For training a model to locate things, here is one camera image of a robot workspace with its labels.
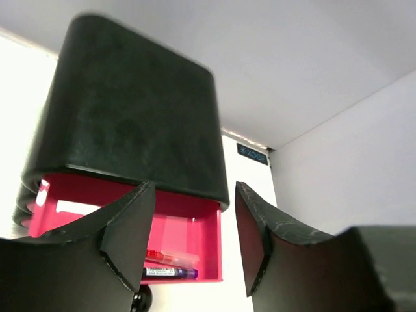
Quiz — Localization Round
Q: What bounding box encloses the purple pen refill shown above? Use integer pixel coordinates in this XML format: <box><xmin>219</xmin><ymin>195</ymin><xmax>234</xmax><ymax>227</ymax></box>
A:
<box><xmin>142</xmin><ymin>267</ymin><xmax>199</xmax><ymax>281</ymax></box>

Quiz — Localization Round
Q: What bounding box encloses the black drawer cabinet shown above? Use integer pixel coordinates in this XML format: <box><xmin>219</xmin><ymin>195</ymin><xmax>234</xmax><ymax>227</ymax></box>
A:
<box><xmin>16</xmin><ymin>14</ymin><xmax>229</xmax><ymax>210</ymax></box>

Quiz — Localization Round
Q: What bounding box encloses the red pen refill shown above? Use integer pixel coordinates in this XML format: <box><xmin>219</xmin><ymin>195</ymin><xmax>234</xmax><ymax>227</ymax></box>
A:
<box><xmin>145</xmin><ymin>249</ymin><xmax>200</xmax><ymax>268</ymax></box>

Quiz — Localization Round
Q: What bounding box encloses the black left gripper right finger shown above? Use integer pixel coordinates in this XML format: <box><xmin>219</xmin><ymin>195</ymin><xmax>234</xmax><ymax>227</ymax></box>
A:
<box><xmin>235</xmin><ymin>182</ymin><xmax>415</xmax><ymax>311</ymax></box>

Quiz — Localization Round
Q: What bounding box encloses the pink top drawer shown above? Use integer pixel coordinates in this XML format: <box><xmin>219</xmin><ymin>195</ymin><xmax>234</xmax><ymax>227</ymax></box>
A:
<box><xmin>23</xmin><ymin>174</ymin><xmax>222</xmax><ymax>283</ymax></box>

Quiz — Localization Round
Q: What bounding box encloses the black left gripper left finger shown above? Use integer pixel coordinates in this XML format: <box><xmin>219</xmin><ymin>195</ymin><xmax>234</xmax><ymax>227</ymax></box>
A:
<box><xmin>1</xmin><ymin>182</ymin><xmax>155</xmax><ymax>311</ymax></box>

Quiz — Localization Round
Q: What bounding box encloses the right dark table label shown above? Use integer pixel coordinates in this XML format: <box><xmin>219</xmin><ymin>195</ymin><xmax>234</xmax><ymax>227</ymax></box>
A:
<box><xmin>237</xmin><ymin>143</ymin><xmax>268</xmax><ymax>166</ymax></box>

